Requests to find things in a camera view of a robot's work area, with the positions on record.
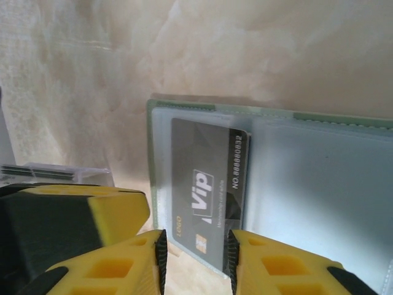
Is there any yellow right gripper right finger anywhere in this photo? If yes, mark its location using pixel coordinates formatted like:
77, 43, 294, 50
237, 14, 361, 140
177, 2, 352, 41
225, 229, 369, 295

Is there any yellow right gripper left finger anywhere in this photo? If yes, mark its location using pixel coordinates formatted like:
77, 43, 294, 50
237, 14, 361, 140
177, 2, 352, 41
29, 229, 168, 295

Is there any green card holder with sleeves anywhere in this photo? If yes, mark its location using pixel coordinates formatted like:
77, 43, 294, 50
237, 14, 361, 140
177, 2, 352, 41
146, 98, 393, 295

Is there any black VIP card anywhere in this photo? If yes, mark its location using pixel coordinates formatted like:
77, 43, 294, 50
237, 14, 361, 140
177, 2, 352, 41
169, 117, 250, 273

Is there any clear acrylic card box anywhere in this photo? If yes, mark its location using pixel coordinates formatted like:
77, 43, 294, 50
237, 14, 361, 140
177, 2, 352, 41
0, 162, 112, 187

